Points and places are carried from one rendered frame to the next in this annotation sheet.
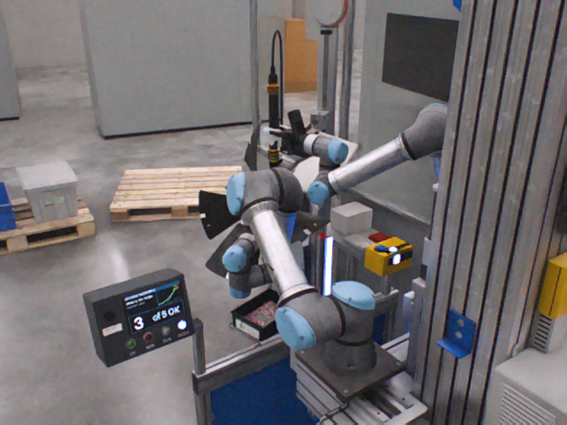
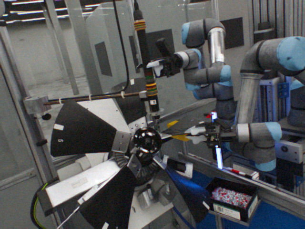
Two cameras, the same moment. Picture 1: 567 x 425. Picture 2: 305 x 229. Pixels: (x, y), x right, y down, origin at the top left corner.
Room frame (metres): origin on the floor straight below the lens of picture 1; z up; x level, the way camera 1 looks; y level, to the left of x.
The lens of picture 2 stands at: (1.97, 1.01, 1.58)
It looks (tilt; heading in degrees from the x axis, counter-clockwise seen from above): 17 degrees down; 272
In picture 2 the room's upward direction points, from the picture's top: 11 degrees counter-clockwise
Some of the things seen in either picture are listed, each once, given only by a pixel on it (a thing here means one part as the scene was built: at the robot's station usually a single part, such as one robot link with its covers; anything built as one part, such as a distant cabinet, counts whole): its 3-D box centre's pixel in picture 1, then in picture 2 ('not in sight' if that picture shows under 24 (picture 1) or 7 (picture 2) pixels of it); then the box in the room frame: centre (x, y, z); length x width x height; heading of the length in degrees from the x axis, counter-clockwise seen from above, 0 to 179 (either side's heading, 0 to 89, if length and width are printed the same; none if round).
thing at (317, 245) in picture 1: (315, 295); not in sight; (2.29, -0.17, 0.58); 0.09 x 0.05 x 1.15; 35
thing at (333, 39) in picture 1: (322, 204); (51, 187); (2.66, -0.22, 0.90); 0.08 x 0.06 x 1.80; 70
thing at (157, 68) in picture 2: (271, 136); (156, 68); (1.95, 0.04, 1.48); 0.09 x 0.03 x 0.06; 57
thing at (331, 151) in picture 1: (330, 150); (189, 58); (1.79, -0.17, 1.48); 0.11 x 0.08 x 0.09; 44
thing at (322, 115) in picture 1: (320, 119); (36, 104); (2.57, -0.19, 1.39); 0.10 x 0.07 x 0.09; 160
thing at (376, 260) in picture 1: (388, 258); (181, 130); (1.86, -0.41, 1.02); 0.16 x 0.10 x 0.11; 125
